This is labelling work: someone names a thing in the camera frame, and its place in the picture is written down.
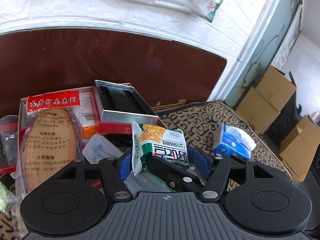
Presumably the clear plastic pencil case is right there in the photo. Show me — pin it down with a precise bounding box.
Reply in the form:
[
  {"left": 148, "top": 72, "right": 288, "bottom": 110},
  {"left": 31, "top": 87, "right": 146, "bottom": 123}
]
[{"left": 82, "top": 134, "right": 123, "bottom": 164}]

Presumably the green white snack packet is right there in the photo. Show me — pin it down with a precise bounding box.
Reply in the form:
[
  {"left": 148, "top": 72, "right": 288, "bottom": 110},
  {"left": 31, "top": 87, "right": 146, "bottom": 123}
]
[{"left": 131, "top": 121, "right": 189, "bottom": 176}]

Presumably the green sponge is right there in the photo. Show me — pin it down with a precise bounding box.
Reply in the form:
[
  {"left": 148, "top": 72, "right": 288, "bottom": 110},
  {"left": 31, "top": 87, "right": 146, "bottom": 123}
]
[{"left": 0, "top": 183, "right": 16, "bottom": 213}]

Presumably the blue tissue pack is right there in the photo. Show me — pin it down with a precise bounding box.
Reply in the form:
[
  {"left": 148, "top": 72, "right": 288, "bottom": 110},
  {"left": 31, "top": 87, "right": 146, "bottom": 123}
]
[{"left": 212, "top": 123, "right": 256, "bottom": 159}]

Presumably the letter-patterned tablecloth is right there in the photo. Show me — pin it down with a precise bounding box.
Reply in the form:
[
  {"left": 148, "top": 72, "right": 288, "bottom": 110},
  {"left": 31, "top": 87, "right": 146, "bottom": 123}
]
[{"left": 0, "top": 100, "right": 292, "bottom": 240}]

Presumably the silver metal tin box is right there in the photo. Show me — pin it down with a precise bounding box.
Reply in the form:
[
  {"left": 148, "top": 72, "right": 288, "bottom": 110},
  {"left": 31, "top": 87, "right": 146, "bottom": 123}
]
[{"left": 93, "top": 80, "right": 158, "bottom": 125}]

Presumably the insole package red label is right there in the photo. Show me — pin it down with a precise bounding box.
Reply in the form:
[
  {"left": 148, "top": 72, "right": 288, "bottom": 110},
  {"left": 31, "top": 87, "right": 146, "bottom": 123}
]
[{"left": 15, "top": 89, "right": 82, "bottom": 238}]

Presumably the cardboard box on floor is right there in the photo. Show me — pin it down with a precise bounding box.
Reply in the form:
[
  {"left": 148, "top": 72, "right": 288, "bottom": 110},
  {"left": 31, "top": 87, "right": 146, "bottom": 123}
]
[{"left": 236, "top": 66, "right": 296, "bottom": 134}]

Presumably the dark brown wooden board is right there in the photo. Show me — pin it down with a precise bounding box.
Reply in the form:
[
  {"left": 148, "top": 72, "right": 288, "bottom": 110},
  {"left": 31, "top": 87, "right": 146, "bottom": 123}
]
[{"left": 1, "top": 28, "right": 227, "bottom": 116}]

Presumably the red tray black insert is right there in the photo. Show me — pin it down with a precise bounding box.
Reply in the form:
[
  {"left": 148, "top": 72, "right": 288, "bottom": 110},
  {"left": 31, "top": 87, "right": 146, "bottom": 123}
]
[{"left": 0, "top": 128, "right": 26, "bottom": 175}]

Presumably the clear plastic cup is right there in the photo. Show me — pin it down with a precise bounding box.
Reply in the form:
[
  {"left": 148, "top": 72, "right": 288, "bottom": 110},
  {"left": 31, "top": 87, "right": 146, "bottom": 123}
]
[{"left": 1, "top": 115, "right": 18, "bottom": 166}]

